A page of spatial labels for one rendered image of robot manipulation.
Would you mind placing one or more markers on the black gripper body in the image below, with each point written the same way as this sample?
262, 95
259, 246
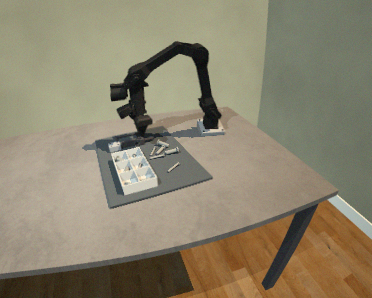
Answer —
141, 119

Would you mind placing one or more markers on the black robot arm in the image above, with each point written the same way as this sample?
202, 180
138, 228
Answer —
139, 72

